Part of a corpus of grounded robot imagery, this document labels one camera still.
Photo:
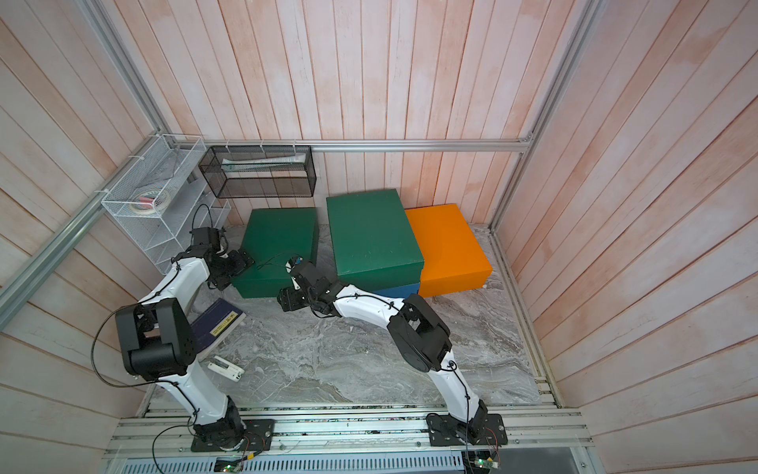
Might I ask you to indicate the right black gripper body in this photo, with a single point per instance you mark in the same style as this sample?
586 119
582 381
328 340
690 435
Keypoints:
313 301

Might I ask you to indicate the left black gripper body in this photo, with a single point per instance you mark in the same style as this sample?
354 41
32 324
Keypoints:
219 277

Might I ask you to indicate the small green shoebox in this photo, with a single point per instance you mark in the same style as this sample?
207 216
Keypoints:
272 238

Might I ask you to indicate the large green shoebox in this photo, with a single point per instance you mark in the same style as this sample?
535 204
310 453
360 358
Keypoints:
373 242

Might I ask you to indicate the blue shoebox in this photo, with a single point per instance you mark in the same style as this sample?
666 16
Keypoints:
399 291

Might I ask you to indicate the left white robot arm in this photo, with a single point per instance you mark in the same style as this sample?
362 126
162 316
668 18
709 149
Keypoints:
158 345

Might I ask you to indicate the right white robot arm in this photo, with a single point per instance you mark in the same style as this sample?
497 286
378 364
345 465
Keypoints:
420 335

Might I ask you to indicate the dark blue book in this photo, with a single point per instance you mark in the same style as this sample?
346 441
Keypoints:
214 325

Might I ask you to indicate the black mesh basket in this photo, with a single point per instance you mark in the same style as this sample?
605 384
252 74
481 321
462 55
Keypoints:
297 183

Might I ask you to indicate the white small device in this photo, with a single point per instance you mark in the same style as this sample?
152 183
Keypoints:
225 368

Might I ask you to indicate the tape roll on shelf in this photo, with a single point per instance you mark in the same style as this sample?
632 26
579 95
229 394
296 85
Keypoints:
150 202

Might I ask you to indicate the paper in mesh basket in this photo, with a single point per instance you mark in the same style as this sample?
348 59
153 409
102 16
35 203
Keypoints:
284 163

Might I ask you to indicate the orange shoebox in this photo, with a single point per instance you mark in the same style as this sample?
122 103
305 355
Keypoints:
453 259

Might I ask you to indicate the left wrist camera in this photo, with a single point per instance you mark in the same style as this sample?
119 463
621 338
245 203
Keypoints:
220 242

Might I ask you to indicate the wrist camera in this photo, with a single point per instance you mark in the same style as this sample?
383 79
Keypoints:
293 263
220 242

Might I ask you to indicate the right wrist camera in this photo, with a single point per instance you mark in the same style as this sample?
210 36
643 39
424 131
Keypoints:
293 263

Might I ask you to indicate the white wire shelf rack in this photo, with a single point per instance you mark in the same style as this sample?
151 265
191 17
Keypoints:
168 162

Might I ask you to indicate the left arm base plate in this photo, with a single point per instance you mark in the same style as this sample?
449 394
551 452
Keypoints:
224 435

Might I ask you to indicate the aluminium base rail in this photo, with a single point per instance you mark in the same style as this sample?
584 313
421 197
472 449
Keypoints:
331 429

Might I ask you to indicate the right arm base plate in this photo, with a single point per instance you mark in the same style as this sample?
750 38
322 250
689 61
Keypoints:
488 430

